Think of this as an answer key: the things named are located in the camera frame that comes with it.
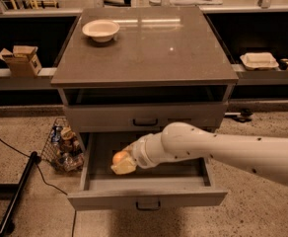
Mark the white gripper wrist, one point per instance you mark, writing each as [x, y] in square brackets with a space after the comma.
[139, 153]

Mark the orange fruit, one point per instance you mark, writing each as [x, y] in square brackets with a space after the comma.
[118, 156]

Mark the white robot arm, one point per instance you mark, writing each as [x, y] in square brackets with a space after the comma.
[266, 157]

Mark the closed grey top drawer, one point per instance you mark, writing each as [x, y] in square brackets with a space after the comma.
[118, 118]

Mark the open grey middle drawer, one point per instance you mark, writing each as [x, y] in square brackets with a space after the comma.
[187, 183]

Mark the grey drawer cabinet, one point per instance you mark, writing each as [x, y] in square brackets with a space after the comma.
[161, 55]

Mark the black object on floor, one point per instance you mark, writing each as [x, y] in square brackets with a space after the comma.
[244, 115]

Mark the black metal stand leg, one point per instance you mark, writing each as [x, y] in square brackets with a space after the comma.
[7, 225]

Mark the white paper bowl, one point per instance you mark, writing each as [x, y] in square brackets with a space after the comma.
[101, 30]

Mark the brown cardboard box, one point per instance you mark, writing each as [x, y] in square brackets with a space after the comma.
[22, 60]

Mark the white foam takeout container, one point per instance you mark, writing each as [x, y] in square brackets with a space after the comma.
[258, 61]

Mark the yellow black tape measure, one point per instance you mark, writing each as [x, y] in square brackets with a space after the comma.
[283, 64]

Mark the wire basket with snacks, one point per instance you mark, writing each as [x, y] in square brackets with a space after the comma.
[62, 150]

